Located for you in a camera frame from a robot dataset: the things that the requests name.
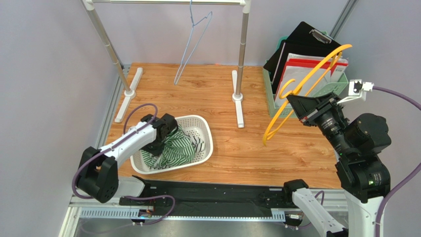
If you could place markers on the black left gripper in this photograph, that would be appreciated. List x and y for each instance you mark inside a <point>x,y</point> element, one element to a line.
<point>156,152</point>

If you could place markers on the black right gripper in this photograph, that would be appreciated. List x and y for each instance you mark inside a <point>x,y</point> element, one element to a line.
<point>315,111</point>

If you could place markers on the yellow plastic hanger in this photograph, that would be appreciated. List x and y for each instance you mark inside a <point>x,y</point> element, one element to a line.
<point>332,58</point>

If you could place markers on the green white striped tank top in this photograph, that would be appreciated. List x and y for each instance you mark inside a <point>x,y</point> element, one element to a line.
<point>178,150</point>

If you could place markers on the light blue wire hanger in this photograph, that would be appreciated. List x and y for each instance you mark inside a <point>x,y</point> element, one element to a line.
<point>191,45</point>

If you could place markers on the black white striped tank top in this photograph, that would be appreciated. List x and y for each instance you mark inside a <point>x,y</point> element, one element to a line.
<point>198,144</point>

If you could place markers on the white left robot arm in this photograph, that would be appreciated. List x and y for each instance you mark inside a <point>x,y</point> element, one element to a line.
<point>97,176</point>

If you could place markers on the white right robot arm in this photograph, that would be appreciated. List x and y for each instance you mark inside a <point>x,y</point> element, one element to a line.
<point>363,177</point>

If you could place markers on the red white folder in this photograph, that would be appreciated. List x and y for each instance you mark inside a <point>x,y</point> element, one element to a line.
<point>296,69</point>

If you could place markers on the green file organizer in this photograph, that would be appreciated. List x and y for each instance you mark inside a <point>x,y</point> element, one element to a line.
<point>272,81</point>

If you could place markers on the white perforated laundry basket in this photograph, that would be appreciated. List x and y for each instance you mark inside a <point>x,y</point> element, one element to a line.
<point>192,125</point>

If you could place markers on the black clipboard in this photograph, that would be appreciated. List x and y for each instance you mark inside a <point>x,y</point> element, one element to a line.
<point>304,37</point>

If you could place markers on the white metal clothes rack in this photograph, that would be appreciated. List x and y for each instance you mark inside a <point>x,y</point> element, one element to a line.
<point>130,88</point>

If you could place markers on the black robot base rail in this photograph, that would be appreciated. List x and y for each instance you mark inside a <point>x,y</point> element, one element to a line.
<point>210,199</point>

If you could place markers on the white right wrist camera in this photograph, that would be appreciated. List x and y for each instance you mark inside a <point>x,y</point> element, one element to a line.
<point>357,90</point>

